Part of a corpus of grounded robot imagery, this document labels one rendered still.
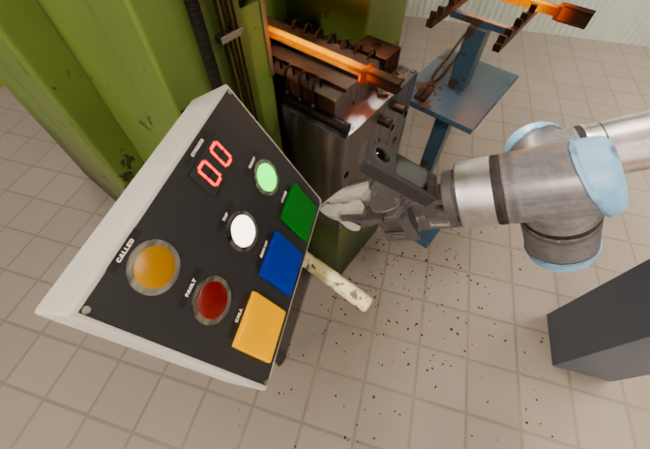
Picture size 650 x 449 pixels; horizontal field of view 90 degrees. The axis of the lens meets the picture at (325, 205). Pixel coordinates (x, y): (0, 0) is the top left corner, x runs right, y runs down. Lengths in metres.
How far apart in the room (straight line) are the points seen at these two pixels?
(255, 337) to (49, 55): 0.84
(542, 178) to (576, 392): 1.43
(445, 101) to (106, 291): 1.14
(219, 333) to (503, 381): 1.36
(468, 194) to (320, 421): 1.20
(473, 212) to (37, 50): 0.99
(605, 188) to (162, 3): 0.63
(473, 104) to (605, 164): 0.89
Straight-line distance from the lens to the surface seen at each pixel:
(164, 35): 0.65
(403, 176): 0.42
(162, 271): 0.39
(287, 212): 0.53
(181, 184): 0.41
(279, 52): 1.00
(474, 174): 0.43
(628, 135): 0.63
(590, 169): 0.43
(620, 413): 1.86
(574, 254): 0.53
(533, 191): 0.42
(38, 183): 2.55
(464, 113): 1.24
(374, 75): 0.87
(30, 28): 1.05
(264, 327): 0.49
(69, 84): 1.10
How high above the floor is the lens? 1.48
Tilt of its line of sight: 55 degrees down
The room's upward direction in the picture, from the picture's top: straight up
